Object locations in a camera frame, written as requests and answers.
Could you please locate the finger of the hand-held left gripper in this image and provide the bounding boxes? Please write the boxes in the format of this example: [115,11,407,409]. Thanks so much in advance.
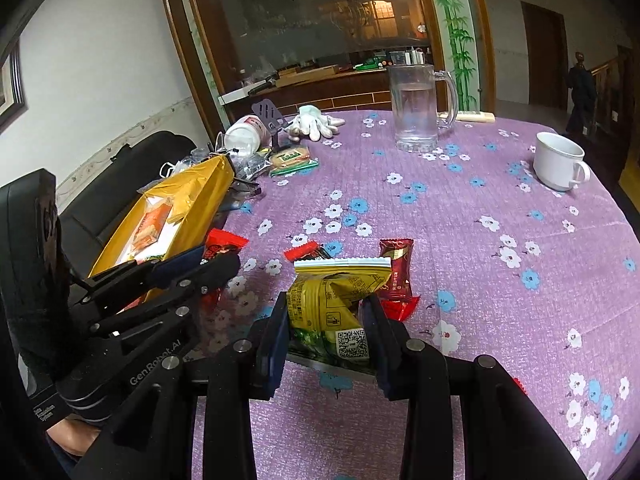
[70,246,207,306]
[82,252,242,341]

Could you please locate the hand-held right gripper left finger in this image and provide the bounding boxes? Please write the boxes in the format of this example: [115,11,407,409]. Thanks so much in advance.
[75,292,291,480]

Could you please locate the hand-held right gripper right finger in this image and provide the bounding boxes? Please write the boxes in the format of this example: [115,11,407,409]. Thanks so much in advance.
[361,294,588,480]

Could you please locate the yellow green snack packet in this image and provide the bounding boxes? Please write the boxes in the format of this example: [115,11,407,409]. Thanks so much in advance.
[286,256,392,376]

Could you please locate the person's left forearm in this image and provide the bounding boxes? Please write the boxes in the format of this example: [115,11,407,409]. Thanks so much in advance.
[47,417,103,458]

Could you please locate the orange snack packet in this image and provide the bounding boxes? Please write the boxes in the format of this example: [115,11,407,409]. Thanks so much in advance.
[131,208,166,251]

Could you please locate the bright red snack packet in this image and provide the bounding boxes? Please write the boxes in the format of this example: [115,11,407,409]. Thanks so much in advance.
[380,296,421,322]

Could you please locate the dark red snack packet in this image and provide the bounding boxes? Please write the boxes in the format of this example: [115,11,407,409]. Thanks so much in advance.
[377,238,415,301]

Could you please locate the small red black snack packet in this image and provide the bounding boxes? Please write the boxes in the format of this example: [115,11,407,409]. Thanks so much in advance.
[284,241,331,262]

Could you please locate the clear plastic wrappers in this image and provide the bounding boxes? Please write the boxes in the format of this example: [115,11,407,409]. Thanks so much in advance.
[230,150,271,196]

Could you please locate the green label cracker packet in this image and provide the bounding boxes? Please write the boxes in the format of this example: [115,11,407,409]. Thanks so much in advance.
[269,145,320,177]

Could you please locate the purple floral tablecloth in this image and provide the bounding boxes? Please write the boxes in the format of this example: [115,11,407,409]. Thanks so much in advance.
[190,109,640,480]

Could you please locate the white plastic jar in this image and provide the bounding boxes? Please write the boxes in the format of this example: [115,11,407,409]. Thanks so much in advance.
[224,114,271,153]

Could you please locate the black spatula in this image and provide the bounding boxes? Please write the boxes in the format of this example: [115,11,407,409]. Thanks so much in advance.
[251,99,287,148]

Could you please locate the white gloves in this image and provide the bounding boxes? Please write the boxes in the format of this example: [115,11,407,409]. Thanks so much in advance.
[285,105,346,142]

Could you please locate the wooden sideboard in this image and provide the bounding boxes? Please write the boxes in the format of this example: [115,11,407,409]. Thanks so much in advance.
[217,62,401,118]

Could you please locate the glass beer mug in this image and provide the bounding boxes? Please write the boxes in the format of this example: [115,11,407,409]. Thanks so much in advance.
[388,64,458,155]

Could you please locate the beige remote control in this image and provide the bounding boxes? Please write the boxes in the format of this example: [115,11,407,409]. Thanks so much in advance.
[437,110,496,123]

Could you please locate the white enamel mug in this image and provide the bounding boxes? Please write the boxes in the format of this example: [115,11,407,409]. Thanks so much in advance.
[532,131,592,192]

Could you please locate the wood framed glass partition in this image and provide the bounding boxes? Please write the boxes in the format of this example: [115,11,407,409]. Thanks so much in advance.
[155,0,496,133]

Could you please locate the brown wooden door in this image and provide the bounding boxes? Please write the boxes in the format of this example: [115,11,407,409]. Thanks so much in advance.
[521,1,571,109]

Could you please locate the framed wall picture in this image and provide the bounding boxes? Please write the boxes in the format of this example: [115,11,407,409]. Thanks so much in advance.
[0,42,27,133]

